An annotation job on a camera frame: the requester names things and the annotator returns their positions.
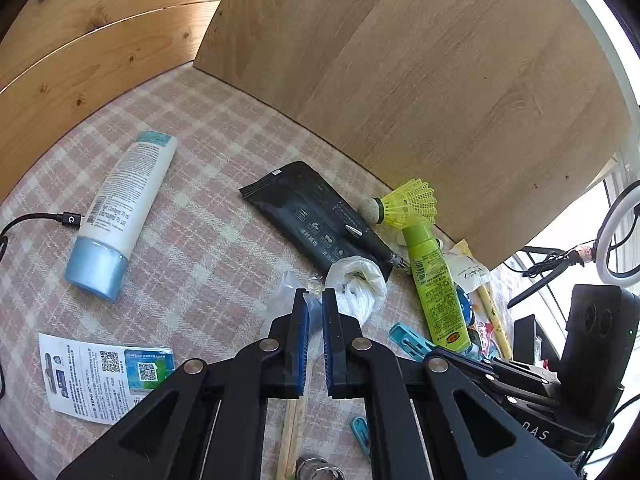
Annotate wooden board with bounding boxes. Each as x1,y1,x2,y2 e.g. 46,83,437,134
194,0,640,271

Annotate black charging cable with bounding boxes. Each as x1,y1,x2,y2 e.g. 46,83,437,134
0,212,81,261

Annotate blue plastic clothes peg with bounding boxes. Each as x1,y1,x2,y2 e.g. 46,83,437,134
350,416,373,463
389,323,441,361

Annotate white tube blue cap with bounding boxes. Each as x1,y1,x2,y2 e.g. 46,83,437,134
64,131,179,303

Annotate pink plaid tablecloth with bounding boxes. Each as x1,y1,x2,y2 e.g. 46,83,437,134
0,62,501,480

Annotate white plastic bag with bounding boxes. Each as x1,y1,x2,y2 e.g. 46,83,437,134
325,255,388,326

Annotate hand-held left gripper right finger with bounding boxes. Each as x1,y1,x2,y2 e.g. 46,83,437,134
321,287,578,480

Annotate long yellow packet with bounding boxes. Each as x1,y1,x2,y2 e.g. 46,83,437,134
475,282,515,361

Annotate black foil sachet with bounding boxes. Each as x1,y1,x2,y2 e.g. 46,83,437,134
239,161,396,281

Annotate wooden chopsticks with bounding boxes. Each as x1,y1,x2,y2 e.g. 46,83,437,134
275,360,313,480

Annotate black tripod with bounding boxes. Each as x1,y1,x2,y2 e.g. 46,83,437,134
507,246,596,309

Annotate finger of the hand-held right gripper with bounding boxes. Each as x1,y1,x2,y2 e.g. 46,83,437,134
465,355,560,387
477,374,551,408

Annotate white printed card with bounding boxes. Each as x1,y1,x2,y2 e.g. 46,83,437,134
39,332,176,426

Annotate yellow green shuttlecock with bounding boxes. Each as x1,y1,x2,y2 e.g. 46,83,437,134
374,178,438,226

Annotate wooden slat panel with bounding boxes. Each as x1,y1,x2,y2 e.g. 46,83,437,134
0,0,246,201

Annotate white ring light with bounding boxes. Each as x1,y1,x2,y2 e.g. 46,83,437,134
595,199,640,281

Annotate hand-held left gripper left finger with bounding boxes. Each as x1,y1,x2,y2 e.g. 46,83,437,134
57,287,311,480

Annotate black pen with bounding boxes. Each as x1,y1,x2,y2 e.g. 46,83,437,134
344,224,410,272

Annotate black framed container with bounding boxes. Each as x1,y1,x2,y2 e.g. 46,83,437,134
513,314,561,368

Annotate clear plastic wrapper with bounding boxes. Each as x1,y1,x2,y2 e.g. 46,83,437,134
260,270,326,361

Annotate green plastic bottle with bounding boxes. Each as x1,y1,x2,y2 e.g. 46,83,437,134
402,221,473,353

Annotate white paper envelope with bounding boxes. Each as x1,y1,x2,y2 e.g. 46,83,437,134
442,240,493,293

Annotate blue round object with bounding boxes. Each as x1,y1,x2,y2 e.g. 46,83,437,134
455,285,473,333

